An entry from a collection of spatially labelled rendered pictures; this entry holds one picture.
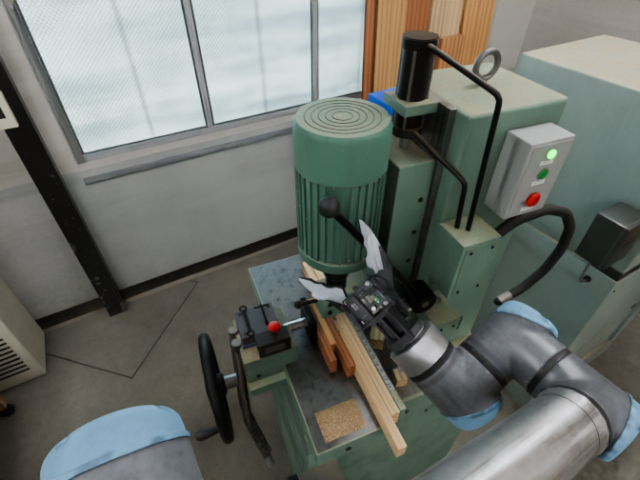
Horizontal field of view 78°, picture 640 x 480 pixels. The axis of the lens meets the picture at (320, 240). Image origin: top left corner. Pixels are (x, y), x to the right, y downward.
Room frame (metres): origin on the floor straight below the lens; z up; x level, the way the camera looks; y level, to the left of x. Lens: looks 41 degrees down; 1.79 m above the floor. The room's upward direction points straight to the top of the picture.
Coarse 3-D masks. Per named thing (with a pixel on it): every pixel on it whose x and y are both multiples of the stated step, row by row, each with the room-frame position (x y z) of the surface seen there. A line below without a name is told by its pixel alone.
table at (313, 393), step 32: (256, 288) 0.79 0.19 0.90; (288, 288) 0.79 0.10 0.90; (288, 320) 0.67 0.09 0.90; (320, 352) 0.57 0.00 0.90; (256, 384) 0.50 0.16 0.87; (288, 384) 0.51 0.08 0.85; (320, 384) 0.48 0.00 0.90; (352, 384) 0.48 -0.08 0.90; (320, 448) 0.34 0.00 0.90; (352, 448) 0.35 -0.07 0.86
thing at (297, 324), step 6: (300, 300) 0.67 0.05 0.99; (306, 300) 0.67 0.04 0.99; (306, 306) 0.65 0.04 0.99; (306, 312) 0.63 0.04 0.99; (300, 318) 0.63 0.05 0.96; (306, 318) 0.63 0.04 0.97; (312, 318) 0.61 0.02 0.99; (288, 324) 0.61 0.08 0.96; (294, 324) 0.61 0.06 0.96; (300, 324) 0.62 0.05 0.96; (306, 324) 0.62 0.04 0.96; (312, 324) 0.59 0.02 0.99; (306, 330) 0.63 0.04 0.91; (312, 330) 0.59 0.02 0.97; (312, 336) 0.59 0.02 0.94; (312, 342) 0.59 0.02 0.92
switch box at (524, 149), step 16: (528, 128) 0.66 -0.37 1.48; (544, 128) 0.66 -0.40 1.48; (560, 128) 0.66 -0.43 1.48; (512, 144) 0.63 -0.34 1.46; (528, 144) 0.60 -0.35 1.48; (544, 144) 0.60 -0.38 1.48; (560, 144) 0.62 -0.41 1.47; (512, 160) 0.62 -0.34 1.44; (528, 160) 0.59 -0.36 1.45; (544, 160) 0.61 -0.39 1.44; (560, 160) 0.62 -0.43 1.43; (496, 176) 0.64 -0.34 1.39; (512, 176) 0.61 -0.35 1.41; (528, 176) 0.60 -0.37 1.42; (496, 192) 0.63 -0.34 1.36; (512, 192) 0.60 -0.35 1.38; (528, 192) 0.60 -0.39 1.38; (544, 192) 0.62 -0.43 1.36; (496, 208) 0.61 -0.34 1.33; (512, 208) 0.60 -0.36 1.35
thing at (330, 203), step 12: (324, 204) 0.48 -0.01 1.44; (336, 204) 0.48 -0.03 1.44; (324, 216) 0.48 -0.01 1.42; (336, 216) 0.49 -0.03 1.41; (348, 228) 0.50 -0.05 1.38; (360, 240) 0.51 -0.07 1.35; (396, 276) 0.54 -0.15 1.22; (408, 288) 0.55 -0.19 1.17; (420, 288) 0.57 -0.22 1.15; (408, 300) 0.56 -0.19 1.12; (420, 300) 0.54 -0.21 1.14; (432, 300) 0.56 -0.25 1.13; (420, 312) 0.55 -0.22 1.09
